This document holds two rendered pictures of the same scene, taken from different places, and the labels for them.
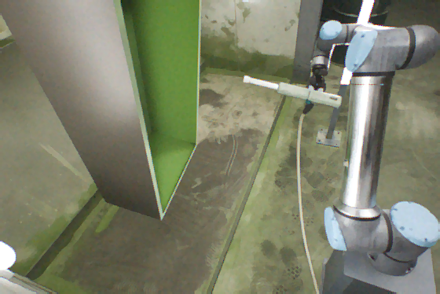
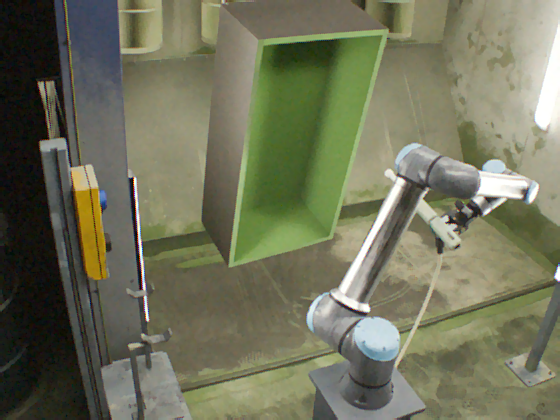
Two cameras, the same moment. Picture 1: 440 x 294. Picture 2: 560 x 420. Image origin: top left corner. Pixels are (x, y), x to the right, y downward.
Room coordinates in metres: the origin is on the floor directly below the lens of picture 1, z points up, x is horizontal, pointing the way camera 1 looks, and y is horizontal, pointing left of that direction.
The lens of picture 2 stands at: (-1.00, -1.18, 2.18)
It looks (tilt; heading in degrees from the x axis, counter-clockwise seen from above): 31 degrees down; 37
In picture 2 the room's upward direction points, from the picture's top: 3 degrees clockwise
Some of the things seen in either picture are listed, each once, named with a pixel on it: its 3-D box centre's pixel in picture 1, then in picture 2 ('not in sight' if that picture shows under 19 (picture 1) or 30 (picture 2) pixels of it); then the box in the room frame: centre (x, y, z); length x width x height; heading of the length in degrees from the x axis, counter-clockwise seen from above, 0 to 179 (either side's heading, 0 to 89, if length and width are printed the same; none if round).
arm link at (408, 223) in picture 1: (404, 230); (372, 349); (0.34, -0.60, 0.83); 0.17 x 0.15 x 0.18; 78
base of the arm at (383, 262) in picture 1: (392, 245); (368, 379); (0.34, -0.61, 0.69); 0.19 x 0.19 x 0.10
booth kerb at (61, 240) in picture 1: (146, 136); (308, 219); (1.84, 0.70, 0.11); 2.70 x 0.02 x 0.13; 151
